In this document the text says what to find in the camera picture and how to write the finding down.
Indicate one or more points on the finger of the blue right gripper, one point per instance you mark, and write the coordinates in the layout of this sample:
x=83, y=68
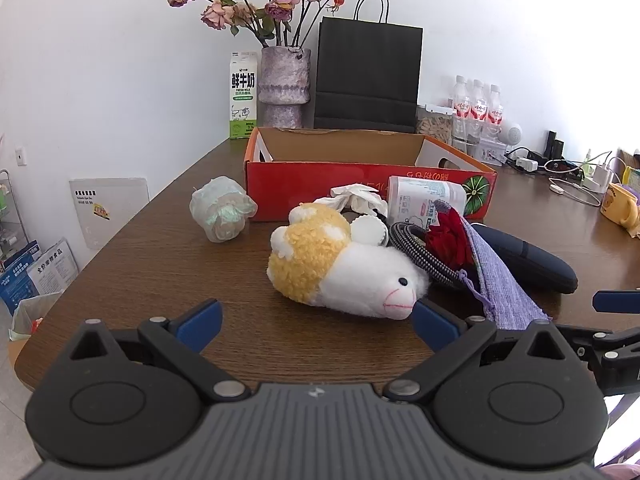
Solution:
x=617, y=301

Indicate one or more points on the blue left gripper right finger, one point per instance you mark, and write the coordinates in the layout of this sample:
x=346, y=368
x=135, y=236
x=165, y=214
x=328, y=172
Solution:
x=435, y=326

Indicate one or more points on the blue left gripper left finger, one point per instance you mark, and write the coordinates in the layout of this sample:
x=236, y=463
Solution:
x=199, y=326

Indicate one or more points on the purple knitted pouch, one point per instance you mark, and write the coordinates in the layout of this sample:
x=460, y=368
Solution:
x=504, y=301

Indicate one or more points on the navy zipper case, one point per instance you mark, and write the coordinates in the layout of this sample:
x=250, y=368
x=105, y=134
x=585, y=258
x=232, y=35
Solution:
x=531, y=266

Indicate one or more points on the red fabric item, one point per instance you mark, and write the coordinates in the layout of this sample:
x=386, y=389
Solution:
x=448, y=242

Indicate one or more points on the green white roll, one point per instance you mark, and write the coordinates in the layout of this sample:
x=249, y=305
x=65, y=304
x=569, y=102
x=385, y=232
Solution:
x=221, y=208

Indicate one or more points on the cotton swab plastic jar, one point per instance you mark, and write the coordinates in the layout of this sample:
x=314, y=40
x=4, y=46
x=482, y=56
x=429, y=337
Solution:
x=413, y=200

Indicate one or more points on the yellow white plush sheep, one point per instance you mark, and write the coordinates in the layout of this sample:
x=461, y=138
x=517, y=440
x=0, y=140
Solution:
x=315, y=261

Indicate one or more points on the yellow mug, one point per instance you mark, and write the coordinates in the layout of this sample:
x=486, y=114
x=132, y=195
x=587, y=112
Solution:
x=620, y=206

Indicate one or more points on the white lid under tissue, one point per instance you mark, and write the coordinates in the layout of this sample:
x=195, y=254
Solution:
x=369, y=230

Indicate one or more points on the crumpled white tissue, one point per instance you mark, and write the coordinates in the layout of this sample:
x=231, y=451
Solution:
x=359, y=198

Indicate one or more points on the white leaning board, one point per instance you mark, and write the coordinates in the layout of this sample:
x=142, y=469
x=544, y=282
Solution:
x=104, y=205

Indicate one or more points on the white power adapter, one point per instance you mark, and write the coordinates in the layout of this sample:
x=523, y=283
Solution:
x=526, y=164

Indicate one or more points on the black standing device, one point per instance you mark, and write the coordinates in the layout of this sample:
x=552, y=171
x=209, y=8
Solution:
x=554, y=146

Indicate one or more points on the blue white boxes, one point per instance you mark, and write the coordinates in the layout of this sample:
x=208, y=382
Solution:
x=35, y=272

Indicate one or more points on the red cardboard box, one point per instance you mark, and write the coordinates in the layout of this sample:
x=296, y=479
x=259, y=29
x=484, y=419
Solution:
x=286, y=167

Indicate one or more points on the white round speaker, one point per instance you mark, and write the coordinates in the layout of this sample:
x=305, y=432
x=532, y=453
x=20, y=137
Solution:
x=510, y=133

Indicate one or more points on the seed storage container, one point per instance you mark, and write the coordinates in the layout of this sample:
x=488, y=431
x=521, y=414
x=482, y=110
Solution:
x=434, y=121

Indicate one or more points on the water bottle right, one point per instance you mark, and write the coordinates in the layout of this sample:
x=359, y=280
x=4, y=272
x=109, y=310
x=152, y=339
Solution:
x=494, y=115

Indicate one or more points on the water bottle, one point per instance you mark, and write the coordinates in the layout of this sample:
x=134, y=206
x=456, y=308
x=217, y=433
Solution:
x=461, y=105
x=478, y=111
x=494, y=115

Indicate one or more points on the water bottle left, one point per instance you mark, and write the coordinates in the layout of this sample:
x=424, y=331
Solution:
x=461, y=105

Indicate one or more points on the water bottle middle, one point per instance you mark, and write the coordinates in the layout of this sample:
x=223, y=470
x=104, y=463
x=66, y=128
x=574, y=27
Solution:
x=478, y=111

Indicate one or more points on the purple ceramic vase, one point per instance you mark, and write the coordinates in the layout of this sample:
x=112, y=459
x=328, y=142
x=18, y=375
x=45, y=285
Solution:
x=284, y=86

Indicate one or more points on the black paper bag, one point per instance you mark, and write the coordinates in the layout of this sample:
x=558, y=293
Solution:
x=368, y=71

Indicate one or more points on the milk carton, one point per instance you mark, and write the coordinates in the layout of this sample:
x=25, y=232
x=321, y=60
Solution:
x=243, y=94

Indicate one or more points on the dried pink roses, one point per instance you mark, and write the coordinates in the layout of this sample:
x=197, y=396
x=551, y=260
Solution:
x=274, y=23

